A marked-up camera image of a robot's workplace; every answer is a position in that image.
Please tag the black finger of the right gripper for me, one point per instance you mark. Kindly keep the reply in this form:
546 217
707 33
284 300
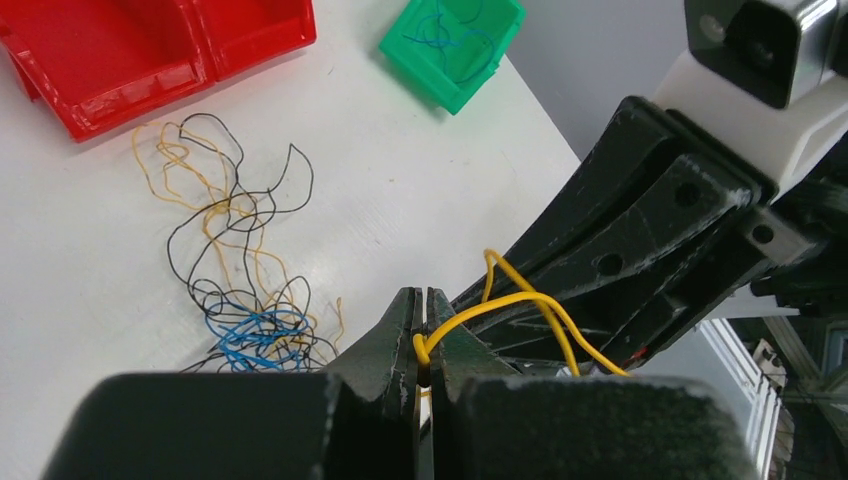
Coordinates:
644 238

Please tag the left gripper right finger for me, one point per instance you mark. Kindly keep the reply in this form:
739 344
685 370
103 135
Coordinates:
491 422

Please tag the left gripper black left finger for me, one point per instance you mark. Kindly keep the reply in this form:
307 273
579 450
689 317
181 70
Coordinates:
357 418

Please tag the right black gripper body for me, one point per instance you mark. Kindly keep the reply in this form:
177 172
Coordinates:
815 282

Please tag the green plastic bin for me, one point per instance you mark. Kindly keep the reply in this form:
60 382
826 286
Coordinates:
450 49

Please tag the right red bin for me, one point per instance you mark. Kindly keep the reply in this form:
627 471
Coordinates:
242 34

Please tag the red bin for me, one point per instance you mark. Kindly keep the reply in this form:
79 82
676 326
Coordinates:
100 64
242 34

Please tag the left red bin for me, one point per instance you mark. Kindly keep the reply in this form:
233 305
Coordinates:
100 64

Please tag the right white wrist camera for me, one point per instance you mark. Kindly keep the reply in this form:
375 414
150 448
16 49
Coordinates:
767 79

